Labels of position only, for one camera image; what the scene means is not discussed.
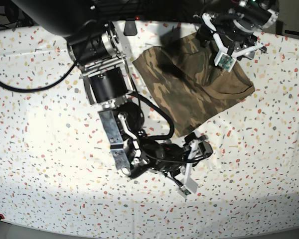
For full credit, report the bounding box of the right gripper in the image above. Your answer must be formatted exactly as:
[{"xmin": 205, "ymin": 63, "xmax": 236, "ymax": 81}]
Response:
[{"xmin": 149, "ymin": 133, "xmax": 213, "ymax": 193}]

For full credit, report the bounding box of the camouflage T-shirt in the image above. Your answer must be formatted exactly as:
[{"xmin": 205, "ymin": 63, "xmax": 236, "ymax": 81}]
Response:
[{"xmin": 133, "ymin": 33, "xmax": 255, "ymax": 137}]

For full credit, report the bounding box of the black cables bundle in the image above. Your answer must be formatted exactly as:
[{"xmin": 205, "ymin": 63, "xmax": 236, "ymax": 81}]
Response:
[{"xmin": 89, "ymin": 0, "xmax": 207, "ymax": 23}]

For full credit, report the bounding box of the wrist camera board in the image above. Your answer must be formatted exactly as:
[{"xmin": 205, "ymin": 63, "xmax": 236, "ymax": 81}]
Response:
[
  {"xmin": 177, "ymin": 186, "xmax": 191, "ymax": 199},
  {"xmin": 214, "ymin": 51, "xmax": 237, "ymax": 72}
]

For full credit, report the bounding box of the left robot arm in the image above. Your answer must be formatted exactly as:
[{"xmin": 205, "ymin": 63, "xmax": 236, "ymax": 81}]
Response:
[{"xmin": 196, "ymin": 0, "xmax": 279, "ymax": 53}]

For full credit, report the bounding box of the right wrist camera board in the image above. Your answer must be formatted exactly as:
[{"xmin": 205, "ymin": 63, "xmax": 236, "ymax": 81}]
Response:
[{"xmin": 177, "ymin": 186, "xmax": 191, "ymax": 199}]

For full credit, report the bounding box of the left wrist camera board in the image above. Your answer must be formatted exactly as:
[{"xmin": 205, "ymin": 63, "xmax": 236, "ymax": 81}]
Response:
[{"xmin": 214, "ymin": 51, "xmax": 237, "ymax": 72}]

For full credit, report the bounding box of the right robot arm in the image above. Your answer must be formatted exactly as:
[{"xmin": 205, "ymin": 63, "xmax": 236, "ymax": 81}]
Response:
[{"xmin": 16, "ymin": 0, "xmax": 213, "ymax": 196}]

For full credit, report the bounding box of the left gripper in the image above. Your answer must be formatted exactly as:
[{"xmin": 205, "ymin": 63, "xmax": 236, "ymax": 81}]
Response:
[{"xmin": 193, "ymin": 11, "xmax": 267, "ymax": 60}]

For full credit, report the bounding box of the terrazzo patterned table cloth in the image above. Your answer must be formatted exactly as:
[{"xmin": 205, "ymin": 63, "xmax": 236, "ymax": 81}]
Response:
[{"xmin": 0, "ymin": 33, "xmax": 299, "ymax": 239}]

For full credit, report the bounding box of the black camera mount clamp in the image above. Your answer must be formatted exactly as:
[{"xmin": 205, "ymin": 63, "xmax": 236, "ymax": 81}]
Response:
[{"xmin": 123, "ymin": 20, "xmax": 138, "ymax": 36}]

